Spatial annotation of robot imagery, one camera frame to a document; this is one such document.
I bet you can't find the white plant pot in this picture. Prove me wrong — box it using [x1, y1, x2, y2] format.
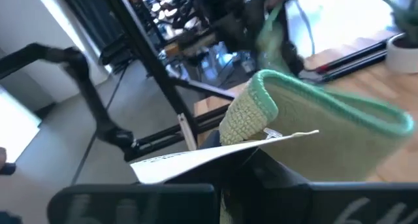
[385, 33, 418, 75]

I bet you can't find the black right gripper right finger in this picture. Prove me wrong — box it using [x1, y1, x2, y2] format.
[228, 149, 418, 224]

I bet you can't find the black curved support tube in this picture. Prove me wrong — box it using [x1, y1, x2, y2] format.
[0, 42, 135, 153]

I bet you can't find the black aluminium table frame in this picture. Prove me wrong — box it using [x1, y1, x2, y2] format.
[104, 0, 389, 163]

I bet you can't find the sage green teal-edged towel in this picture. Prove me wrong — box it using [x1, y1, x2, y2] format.
[218, 5, 415, 224]

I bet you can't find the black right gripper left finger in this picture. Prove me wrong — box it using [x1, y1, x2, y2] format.
[47, 148, 255, 224]

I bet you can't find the green snake plant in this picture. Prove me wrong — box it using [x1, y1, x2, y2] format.
[377, 0, 418, 45]

